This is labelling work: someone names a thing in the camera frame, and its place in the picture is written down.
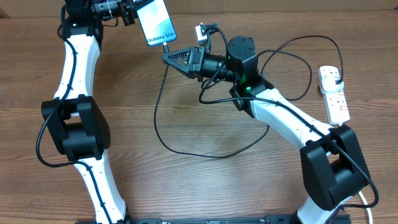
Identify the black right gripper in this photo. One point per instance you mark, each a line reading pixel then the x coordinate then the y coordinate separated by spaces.
pixel 194 67

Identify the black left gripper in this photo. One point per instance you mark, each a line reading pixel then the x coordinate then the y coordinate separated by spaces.
pixel 127 12

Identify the blue Samsung Galaxy smartphone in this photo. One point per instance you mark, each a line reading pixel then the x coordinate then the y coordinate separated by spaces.
pixel 156 23

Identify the white power extension strip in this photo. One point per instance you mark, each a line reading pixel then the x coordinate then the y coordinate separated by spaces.
pixel 335 103

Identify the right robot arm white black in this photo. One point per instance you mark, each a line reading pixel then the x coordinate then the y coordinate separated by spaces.
pixel 333 165

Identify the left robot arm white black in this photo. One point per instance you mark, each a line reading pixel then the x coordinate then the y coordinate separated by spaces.
pixel 75 131

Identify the white USB charger plug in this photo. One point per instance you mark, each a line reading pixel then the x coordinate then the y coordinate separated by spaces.
pixel 330 85

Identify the brown cardboard backdrop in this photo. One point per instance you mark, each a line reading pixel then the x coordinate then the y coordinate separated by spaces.
pixel 52 8

